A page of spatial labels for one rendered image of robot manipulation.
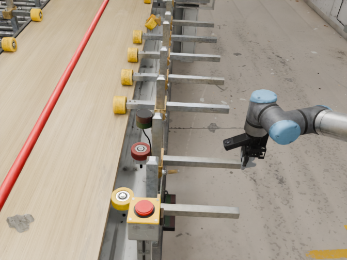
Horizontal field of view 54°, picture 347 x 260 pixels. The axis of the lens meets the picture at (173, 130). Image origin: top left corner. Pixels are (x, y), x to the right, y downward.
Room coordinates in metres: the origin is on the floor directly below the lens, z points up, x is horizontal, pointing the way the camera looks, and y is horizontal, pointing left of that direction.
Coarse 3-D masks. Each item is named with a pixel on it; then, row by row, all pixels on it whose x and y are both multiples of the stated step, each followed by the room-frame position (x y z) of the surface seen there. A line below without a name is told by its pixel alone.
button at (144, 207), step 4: (144, 200) 0.50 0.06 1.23; (136, 204) 0.49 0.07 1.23; (140, 204) 0.49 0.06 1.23; (144, 204) 0.49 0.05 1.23; (148, 204) 0.49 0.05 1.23; (152, 204) 0.49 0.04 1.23; (136, 208) 0.48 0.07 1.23; (140, 208) 0.48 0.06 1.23; (144, 208) 0.48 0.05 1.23; (148, 208) 0.48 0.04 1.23; (152, 208) 0.48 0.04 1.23; (136, 212) 0.47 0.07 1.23; (140, 212) 0.47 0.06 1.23; (144, 212) 0.47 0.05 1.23; (148, 212) 0.47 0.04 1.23
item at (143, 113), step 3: (138, 111) 1.00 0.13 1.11; (141, 111) 1.00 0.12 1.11; (144, 111) 1.00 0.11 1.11; (147, 111) 1.00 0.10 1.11; (150, 111) 1.00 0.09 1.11; (138, 114) 0.98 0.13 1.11; (141, 114) 0.99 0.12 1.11; (144, 114) 0.99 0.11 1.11; (147, 114) 0.99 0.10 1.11; (150, 114) 0.99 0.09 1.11; (141, 117) 0.97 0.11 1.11; (144, 117) 0.97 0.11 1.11; (147, 117) 0.97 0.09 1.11; (141, 123) 0.96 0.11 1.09; (147, 123) 0.97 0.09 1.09; (144, 132) 0.99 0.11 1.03; (150, 144) 0.99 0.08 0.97; (150, 147) 0.99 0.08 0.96; (150, 150) 0.99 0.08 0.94; (150, 153) 0.99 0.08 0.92
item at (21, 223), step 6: (12, 216) 0.67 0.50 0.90; (18, 216) 0.66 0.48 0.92; (24, 216) 0.67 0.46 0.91; (30, 216) 0.67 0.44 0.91; (12, 222) 0.65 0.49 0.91; (18, 222) 0.65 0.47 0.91; (24, 222) 0.65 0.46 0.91; (30, 222) 0.65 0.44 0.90; (18, 228) 0.63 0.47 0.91; (24, 228) 0.63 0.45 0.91
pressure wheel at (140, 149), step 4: (136, 144) 1.05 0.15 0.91; (140, 144) 1.06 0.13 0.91; (144, 144) 1.05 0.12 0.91; (148, 144) 1.06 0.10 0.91; (132, 148) 1.03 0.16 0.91; (136, 148) 1.03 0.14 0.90; (140, 148) 1.03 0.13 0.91; (144, 148) 1.04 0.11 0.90; (148, 148) 1.03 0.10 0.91; (132, 152) 1.01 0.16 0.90; (136, 152) 1.00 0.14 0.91; (140, 152) 1.01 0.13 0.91; (144, 152) 1.01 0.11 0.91; (148, 152) 1.01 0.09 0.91; (132, 156) 1.01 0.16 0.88; (136, 156) 0.99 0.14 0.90; (140, 156) 0.99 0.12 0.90; (144, 156) 1.00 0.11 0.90; (140, 160) 0.99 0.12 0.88; (140, 168) 1.03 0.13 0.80
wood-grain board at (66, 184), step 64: (64, 0) 2.73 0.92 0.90; (128, 0) 2.82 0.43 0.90; (0, 64) 1.65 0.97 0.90; (64, 64) 1.69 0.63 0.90; (128, 64) 1.73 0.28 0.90; (0, 128) 1.11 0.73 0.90; (64, 128) 1.13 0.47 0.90; (64, 192) 0.78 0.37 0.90; (0, 256) 0.53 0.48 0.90; (64, 256) 0.54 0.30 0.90
